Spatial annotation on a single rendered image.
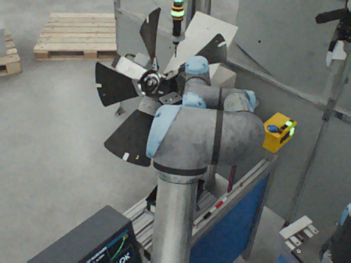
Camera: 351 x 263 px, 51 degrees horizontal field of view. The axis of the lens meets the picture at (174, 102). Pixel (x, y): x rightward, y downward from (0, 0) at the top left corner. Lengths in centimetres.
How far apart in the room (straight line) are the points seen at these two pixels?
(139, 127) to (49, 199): 131
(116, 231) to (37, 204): 180
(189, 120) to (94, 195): 206
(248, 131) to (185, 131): 13
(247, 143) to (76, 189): 216
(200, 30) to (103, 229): 116
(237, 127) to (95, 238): 48
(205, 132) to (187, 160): 7
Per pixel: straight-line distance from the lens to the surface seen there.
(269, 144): 165
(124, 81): 170
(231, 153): 74
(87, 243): 101
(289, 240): 139
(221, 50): 150
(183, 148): 73
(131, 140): 163
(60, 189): 282
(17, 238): 265
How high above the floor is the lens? 208
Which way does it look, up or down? 36 degrees down
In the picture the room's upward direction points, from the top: 3 degrees clockwise
